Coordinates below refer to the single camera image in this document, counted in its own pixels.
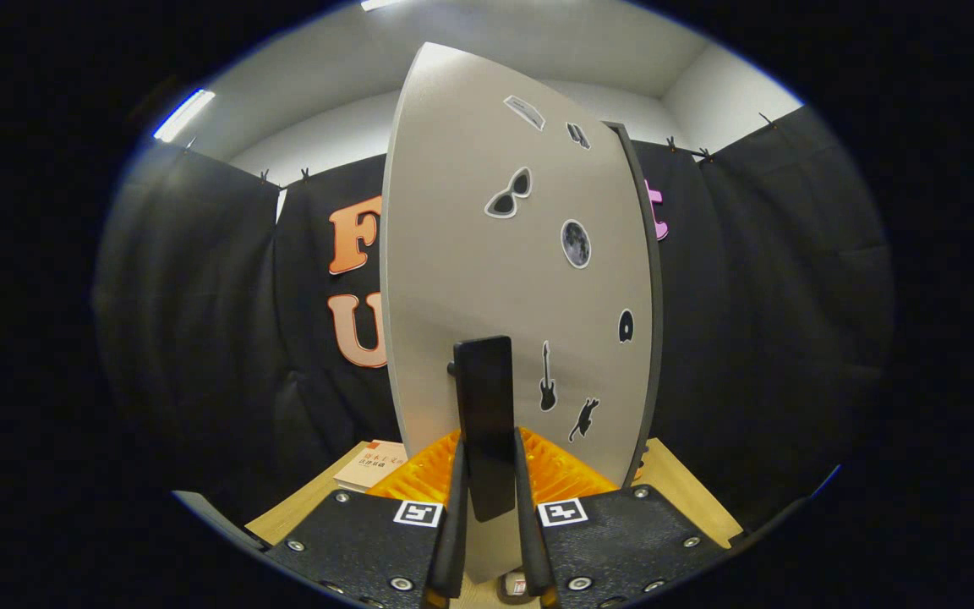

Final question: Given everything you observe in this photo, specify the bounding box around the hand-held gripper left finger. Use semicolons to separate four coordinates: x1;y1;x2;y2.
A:
263;430;469;609

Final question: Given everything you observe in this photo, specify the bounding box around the dark grey shoe cabinet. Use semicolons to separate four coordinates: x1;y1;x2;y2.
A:
605;121;665;487

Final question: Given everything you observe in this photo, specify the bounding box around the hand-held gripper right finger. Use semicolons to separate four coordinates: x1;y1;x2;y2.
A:
511;427;729;609

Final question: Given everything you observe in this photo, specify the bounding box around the black door handle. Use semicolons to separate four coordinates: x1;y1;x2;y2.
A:
447;336;517;523

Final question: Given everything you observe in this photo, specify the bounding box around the row of black cloth clips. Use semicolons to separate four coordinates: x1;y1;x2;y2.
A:
183;112;780;185

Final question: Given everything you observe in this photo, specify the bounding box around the cream book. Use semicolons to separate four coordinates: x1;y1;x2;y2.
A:
333;440;408;494

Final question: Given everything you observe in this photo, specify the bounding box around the black backdrop cloth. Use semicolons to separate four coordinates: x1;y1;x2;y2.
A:
94;106;898;529

